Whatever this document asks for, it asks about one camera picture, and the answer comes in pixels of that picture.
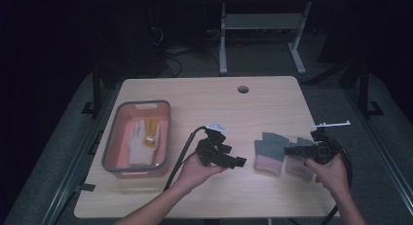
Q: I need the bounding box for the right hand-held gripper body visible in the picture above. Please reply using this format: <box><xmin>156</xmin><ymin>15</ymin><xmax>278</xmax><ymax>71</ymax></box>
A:
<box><xmin>310</xmin><ymin>120</ymin><xmax>352</xmax><ymax>166</ymax></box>

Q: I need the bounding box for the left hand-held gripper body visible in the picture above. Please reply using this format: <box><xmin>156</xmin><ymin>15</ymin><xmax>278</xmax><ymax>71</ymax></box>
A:
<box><xmin>194</xmin><ymin>122</ymin><xmax>234</xmax><ymax>169</ymax></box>

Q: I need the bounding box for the beige fleece glove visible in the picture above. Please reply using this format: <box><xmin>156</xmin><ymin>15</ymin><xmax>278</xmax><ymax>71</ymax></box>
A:
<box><xmin>128</xmin><ymin>117</ymin><xmax>163</xmax><ymax>167</ymax></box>

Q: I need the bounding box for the pink basket with grey rim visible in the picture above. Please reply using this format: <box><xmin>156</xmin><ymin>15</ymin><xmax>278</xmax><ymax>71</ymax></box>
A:
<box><xmin>100</xmin><ymin>99</ymin><xmax>172</xmax><ymax>180</ymax></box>

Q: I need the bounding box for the person's right hand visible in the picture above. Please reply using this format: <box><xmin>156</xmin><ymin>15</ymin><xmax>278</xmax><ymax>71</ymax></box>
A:
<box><xmin>304</xmin><ymin>154</ymin><xmax>352</xmax><ymax>196</ymax></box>

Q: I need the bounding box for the person's left hand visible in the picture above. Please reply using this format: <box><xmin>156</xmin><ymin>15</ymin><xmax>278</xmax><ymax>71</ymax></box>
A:
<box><xmin>175</xmin><ymin>154</ymin><xmax>229</xmax><ymax>196</ymax></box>

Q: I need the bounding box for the black metal stand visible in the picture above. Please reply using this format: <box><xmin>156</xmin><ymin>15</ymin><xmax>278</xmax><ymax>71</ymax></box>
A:
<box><xmin>357</xmin><ymin>58</ymin><xmax>386</xmax><ymax>120</ymax></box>
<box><xmin>81</xmin><ymin>60</ymin><xmax>103</xmax><ymax>119</ymax></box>

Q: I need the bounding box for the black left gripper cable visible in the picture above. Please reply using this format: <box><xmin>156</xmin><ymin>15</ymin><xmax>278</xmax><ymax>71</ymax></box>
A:
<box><xmin>163</xmin><ymin>125</ymin><xmax>207</xmax><ymax>192</ymax></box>

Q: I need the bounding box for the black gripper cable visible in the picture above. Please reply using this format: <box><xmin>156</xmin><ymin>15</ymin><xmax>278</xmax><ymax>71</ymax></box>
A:
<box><xmin>163</xmin><ymin>125</ymin><xmax>207</xmax><ymax>192</ymax></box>
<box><xmin>319</xmin><ymin>131</ymin><xmax>354</xmax><ymax>225</ymax></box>

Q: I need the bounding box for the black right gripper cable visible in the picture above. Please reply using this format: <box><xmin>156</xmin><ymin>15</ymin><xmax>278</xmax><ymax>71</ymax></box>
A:
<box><xmin>319</xmin><ymin>131</ymin><xmax>354</xmax><ymax>225</ymax></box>

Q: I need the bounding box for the bundle of floor cables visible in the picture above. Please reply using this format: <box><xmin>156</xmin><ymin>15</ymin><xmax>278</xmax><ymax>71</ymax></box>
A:
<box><xmin>149</xmin><ymin>25</ymin><xmax>222</xmax><ymax>78</ymax></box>

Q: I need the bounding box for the white metal desk frame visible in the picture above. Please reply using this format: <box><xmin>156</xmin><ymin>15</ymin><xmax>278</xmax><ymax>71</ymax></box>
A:
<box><xmin>218</xmin><ymin>0</ymin><xmax>314</xmax><ymax>76</ymax></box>

